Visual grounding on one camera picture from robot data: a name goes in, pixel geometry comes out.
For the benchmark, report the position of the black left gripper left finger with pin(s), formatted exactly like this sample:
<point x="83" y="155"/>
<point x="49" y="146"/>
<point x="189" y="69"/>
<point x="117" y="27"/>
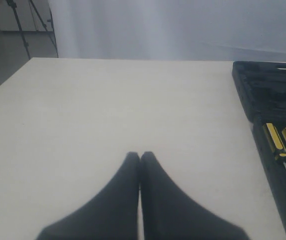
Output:
<point x="111" y="215"/>

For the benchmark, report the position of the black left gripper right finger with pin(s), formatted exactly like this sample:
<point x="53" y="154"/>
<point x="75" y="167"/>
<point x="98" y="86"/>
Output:
<point x="169" y="213"/>

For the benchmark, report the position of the black plastic tool case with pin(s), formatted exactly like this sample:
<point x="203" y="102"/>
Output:
<point x="261" y="87"/>

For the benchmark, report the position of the large yellow black screwdriver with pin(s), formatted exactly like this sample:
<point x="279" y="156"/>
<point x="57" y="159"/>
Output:
<point x="276" y="142"/>

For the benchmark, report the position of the white backdrop curtain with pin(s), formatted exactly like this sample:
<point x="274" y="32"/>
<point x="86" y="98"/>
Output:
<point x="215" y="30"/>

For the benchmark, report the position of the black tripod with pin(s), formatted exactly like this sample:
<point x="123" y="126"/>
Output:
<point x="13" y="6"/>

